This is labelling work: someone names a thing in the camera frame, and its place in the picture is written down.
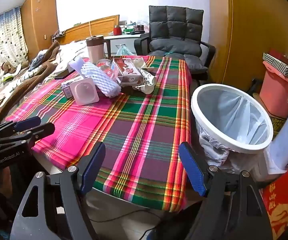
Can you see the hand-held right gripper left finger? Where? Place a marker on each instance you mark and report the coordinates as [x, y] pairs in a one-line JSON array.
[[94, 165]]

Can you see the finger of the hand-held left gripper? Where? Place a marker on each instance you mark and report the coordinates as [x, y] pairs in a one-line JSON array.
[[29, 123], [42, 130]]

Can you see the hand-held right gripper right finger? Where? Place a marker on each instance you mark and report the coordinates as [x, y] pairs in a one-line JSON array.
[[191, 165]]

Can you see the white square plastic box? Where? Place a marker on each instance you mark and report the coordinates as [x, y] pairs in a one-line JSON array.
[[85, 92]]

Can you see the white round waste bin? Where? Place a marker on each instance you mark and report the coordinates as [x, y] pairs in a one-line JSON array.
[[194, 102]]

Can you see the translucent plastic bin liner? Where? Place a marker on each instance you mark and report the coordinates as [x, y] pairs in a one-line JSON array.
[[234, 115]]

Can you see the white foam fruit net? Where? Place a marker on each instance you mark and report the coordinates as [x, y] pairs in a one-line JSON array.
[[101, 80]]

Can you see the clear bottle with red label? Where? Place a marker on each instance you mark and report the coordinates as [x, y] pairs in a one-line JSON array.
[[104, 65]]

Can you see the white paper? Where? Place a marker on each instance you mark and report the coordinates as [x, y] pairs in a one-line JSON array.
[[146, 80]]

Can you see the pink red printed carton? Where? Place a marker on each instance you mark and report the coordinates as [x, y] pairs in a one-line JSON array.
[[129, 70]]

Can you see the cream paper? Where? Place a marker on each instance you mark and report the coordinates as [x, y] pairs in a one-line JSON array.
[[139, 62]]

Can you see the brown blanket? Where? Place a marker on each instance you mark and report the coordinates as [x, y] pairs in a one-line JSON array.
[[6, 100]]

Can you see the pink green plaid tablecloth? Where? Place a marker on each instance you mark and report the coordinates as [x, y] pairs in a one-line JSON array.
[[134, 135]]

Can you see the black smartphone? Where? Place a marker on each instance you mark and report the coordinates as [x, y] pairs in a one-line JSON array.
[[64, 75]]

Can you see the brown plush toy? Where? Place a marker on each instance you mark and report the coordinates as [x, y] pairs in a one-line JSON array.
[[6, 66]]

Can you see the blue plaid garment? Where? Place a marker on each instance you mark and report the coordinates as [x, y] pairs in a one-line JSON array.
[[37, 60]]

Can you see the white cardboard box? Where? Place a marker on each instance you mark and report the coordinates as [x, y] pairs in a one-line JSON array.
[[271, 162]]

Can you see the white bedding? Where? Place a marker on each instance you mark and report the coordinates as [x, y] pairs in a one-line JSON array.
[[69, 50]]

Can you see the leaf patterned curtain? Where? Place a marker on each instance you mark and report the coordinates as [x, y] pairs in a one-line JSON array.
[[1, 37]]

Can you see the brown cardboard sheet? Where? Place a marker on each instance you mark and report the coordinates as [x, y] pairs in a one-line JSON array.
[[259, 100]]

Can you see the power strip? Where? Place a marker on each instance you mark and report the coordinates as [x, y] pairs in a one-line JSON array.
[[59, 33]]

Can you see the pink mug with brown lid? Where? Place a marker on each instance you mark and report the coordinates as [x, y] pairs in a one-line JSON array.
[[95, 50]]

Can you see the pale blue round tin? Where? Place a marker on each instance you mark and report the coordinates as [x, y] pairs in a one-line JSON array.
[[287, 140]]

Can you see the tall orange wooden cabinet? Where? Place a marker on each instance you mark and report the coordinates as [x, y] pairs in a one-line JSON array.
[[39, 17]]

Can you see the pink plastic storage bin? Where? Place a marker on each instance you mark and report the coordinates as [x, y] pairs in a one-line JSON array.
[[276, 92]]

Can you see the pale green plastic bag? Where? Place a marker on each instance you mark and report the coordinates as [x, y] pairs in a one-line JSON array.
[[124, 51]]

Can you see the wooden bed headboard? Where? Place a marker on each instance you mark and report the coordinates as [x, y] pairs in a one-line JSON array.
[[101, 26]]

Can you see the white bedside desk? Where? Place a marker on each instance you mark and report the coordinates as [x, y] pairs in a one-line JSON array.
[[124, 41]]

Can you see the red jar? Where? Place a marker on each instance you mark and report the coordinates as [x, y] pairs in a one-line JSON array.
[[117, 30]]

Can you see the green box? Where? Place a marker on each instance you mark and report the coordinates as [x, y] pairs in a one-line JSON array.
[[128, 30]]

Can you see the striped gift box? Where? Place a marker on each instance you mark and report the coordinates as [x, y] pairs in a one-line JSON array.
[[281, 66]]

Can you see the grey cushioned office chair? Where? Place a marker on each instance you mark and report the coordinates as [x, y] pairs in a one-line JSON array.
[[174, 27]]

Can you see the dark red box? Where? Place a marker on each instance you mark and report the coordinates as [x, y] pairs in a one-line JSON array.
[[277, 53]]

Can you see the dark jar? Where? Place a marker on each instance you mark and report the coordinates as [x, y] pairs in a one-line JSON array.
[[140, 27]]

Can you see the large yellow wooden wardrobe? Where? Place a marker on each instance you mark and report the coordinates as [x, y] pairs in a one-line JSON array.
[[249, 30]]

